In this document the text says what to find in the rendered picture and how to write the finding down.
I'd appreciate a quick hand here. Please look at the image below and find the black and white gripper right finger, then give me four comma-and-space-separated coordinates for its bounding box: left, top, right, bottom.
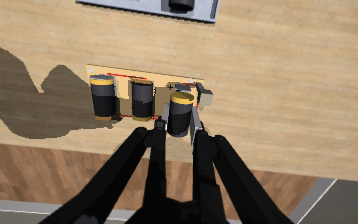
189, 106, 294, 224

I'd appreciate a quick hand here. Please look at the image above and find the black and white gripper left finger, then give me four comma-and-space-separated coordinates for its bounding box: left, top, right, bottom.
38, 103, 170, 224

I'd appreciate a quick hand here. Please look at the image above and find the black battery with gold top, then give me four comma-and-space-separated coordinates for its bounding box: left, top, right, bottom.
132, 81, 154, 122
168, 0, 195, 12
167, 92, 194, 138
89, 78, 116, 117

